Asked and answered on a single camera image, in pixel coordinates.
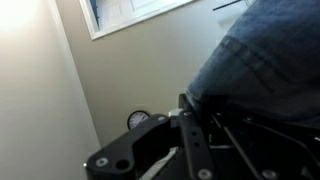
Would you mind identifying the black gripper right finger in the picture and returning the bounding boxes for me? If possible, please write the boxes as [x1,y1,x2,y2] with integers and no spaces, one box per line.
[206,113,320,180]

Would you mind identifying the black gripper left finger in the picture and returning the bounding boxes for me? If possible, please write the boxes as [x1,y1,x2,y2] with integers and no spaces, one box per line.
[84,93,214,180]

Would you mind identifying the light blue denim trousers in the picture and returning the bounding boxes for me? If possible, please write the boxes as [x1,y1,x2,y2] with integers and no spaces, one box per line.
[184,0,320,129]

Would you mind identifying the round wall clock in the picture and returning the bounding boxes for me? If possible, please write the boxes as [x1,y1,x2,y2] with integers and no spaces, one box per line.
[126,109,152,131]

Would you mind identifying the white door with lever handle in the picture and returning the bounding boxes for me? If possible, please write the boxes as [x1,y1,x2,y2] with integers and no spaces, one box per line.
[78,0,196,42]

